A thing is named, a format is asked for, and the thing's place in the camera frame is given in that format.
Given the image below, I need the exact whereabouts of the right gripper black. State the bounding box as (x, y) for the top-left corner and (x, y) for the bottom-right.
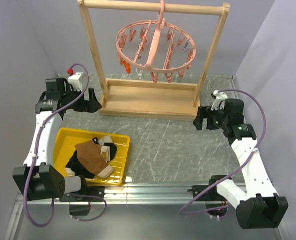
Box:
(193, 104), (229, 130)

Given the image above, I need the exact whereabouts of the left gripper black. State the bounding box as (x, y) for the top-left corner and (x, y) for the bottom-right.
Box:
(61, 85), (101, 113)

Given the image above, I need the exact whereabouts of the brown underwear beige waistband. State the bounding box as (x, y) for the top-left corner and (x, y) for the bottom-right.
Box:
(75, 139), (114, 179)

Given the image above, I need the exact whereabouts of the pink round clip hanger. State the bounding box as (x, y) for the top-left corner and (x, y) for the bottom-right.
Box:
(116, 0), (197, 83)

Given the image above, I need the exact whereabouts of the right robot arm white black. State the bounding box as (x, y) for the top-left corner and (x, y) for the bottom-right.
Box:
(193, 98), (289, 229)

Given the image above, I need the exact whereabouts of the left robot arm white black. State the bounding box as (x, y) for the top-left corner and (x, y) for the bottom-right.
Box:
(12, 72), (101, 201)

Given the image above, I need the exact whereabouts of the black underwear in tray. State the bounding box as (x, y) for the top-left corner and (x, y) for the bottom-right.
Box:
(65, 135), (117, 179)

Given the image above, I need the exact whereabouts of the yellow plastic tray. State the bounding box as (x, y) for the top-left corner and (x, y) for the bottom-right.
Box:
(53, 127), (130, 186)

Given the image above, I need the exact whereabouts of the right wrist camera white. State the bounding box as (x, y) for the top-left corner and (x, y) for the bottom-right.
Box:
(211, 90), (228, 111)

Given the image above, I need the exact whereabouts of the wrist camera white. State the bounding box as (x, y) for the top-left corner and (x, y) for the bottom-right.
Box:
(67, 68), (84, 92)
(211, 90), (228, 111)

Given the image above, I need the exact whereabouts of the wooden hanging rack frame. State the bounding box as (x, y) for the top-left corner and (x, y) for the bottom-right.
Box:
(78, 0), (230, 121)

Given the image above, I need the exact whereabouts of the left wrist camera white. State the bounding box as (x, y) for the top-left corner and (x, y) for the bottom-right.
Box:
(67, 68), (84, 92)

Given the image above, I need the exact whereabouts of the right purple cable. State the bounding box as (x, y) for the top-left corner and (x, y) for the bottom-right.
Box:
(179, 89), (267, 216)

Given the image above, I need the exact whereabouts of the purple cable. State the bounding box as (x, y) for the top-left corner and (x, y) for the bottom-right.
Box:
(179, 89), (267, 216)
(22, 63), (107, 228)

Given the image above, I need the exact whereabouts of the aluminium rail frame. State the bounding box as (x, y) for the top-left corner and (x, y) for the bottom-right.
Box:
(14, 181), (281, 240)

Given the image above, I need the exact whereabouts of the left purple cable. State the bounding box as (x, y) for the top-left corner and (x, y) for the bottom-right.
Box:
(22, 63), (107, 228)

